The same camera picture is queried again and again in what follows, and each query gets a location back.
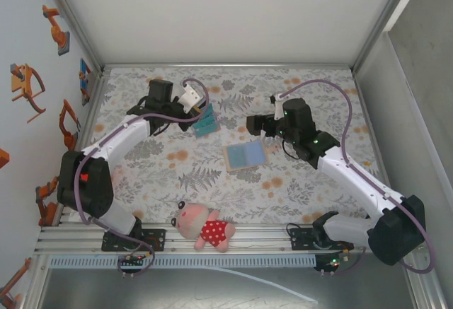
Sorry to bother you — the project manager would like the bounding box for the blue orange gantry sticker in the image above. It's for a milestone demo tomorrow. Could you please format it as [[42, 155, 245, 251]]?
[[77, 57, 95, 107]]

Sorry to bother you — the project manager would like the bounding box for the aluminium corner post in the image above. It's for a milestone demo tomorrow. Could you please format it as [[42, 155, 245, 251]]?
[[38, 0, 107, 76], [352, 0, 430, 75]]

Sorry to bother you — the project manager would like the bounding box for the aluminium rear rail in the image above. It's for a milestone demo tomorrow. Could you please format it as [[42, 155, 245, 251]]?
[[101, 62, 357, 74]]

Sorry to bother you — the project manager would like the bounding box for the floral table mat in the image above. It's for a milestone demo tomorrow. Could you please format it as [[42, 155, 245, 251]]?
[[69, 66, 393, 225]]

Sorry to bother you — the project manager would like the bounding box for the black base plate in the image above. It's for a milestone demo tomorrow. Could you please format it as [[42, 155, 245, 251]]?
[[101, 228, 167, 252], [289, 227, 355, 252]]

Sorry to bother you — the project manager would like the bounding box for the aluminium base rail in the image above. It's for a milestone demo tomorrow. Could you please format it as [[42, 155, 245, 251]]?
[[33, 221, 431, 256]]

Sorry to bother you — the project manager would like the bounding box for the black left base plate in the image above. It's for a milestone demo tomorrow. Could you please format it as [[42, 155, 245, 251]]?
[[101, 228, 167, 252]]

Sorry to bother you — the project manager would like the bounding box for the white slotted cable duct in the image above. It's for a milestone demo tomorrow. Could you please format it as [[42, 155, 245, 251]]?
[[49, 255, 318, 270]]

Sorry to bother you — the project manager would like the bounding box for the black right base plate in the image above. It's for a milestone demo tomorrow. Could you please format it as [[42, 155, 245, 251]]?
[[289, 227, 355, 252]]

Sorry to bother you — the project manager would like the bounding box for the right circuit board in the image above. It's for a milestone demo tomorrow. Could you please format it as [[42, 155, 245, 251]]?
[[314, 250, 351, 275]]

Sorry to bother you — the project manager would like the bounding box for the orange claw sticker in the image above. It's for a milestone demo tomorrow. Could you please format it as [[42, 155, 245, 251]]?
[[9, 63, 47, 124]]

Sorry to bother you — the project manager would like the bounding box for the circuit board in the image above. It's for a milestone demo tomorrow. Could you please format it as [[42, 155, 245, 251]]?
[[117, 253, 147, 271], [314, 250, 351, 275]]

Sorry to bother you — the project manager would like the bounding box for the orange excavator sticker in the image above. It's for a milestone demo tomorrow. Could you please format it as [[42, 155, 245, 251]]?
[[57, 98, 82, 161]]

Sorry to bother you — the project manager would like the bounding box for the left circuit board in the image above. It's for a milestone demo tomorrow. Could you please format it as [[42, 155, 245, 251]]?
[[117, 253, 147, 271]]

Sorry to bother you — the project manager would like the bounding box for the pink pig plush toy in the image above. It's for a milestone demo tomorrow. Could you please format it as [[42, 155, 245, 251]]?
[[171, 200, 237, 254]]

